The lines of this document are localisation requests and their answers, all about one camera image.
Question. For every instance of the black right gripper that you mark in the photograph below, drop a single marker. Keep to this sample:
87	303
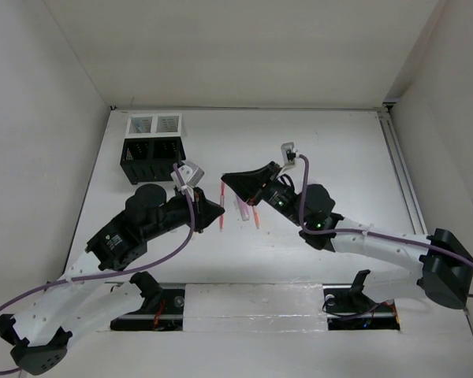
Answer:
249	186

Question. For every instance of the purple highlighter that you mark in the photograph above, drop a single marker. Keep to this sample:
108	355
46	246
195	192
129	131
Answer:
244	210

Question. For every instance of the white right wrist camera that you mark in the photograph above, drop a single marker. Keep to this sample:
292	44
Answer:
289	154

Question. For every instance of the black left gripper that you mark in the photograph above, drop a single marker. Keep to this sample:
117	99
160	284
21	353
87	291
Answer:
207	209

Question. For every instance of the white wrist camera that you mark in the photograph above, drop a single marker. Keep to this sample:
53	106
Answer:
187	174
289	154

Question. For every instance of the white mesh organizer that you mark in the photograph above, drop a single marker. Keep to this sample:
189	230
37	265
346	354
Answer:
158	125

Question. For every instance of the orange double-tip pen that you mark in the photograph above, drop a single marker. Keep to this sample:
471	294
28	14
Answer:
256	217

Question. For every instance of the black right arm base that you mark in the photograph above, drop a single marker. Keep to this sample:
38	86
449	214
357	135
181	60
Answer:
348	309

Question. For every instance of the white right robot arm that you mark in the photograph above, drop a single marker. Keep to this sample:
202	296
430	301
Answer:
435	266

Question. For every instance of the black mesh organizer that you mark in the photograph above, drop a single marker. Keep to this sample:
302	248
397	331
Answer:
150	160

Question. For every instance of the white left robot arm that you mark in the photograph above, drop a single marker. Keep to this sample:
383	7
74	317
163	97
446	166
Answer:
41	335

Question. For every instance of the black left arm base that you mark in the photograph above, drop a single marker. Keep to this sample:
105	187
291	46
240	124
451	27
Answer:
162	308

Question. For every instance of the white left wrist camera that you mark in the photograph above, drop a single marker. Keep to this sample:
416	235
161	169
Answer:
187	174

